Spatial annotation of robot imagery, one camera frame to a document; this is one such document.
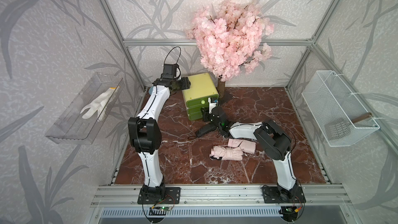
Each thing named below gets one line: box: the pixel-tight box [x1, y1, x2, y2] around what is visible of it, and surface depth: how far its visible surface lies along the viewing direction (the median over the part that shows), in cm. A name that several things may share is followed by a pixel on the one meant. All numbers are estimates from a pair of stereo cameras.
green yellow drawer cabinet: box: [181, 72, 220, 121], surface depth 93 cm
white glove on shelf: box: [80, 86, 120, 122], surface depth 68 cm
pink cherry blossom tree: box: [186, 0, 274, 97], surface depth 75 cm
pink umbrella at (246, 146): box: [227, 138, 257, 154], surface depth 90 cm
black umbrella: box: [195, 124, 218, 138], surface depth 94 cm
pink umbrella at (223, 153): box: [209, 145, 244, 161], surface depth 84 cm
